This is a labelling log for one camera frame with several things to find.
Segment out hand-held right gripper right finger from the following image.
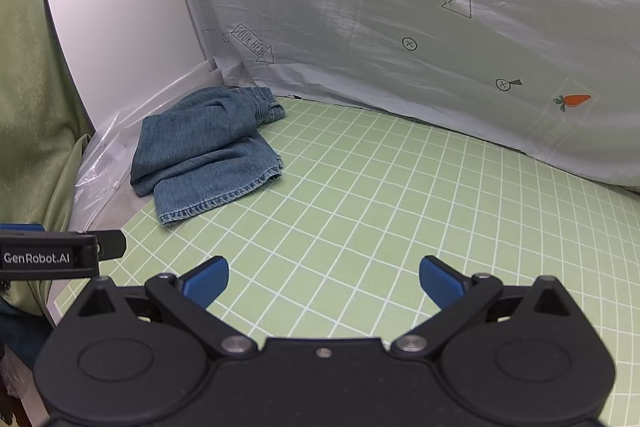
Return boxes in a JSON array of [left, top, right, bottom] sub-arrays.
[[390, 256, 571, 360]]

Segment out clear plastic sheet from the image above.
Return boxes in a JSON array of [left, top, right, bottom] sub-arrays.
[[74, 57, 246, 228]]

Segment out white board panel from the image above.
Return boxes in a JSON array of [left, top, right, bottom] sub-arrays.
[[39, 0, 207, 135]]

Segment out blue denim jeans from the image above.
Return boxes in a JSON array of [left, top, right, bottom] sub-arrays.
[[130, 85, 287, 228]]

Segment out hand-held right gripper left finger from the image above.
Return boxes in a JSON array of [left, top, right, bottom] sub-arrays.
[[75, 256, 258, 360]]

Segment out green curtain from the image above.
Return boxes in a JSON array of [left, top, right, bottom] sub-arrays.
[[0, 0, 96, 318]]

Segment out grey carrot print sheet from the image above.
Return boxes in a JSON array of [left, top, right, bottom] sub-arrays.
[[167, 0, 640, 195]]

